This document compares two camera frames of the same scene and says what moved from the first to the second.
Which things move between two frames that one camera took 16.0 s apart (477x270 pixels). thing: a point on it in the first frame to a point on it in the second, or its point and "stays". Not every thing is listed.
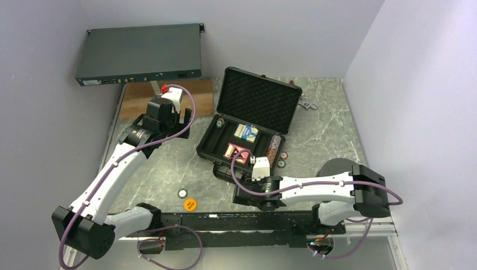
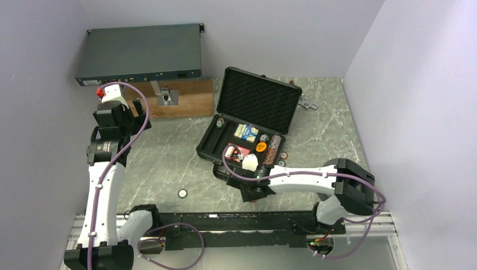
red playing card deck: x=232 y=149 stays
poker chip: x=284 y=155 stays
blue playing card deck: x=248 y=133 stays
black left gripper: x=178 y=127 to x=139 y=111
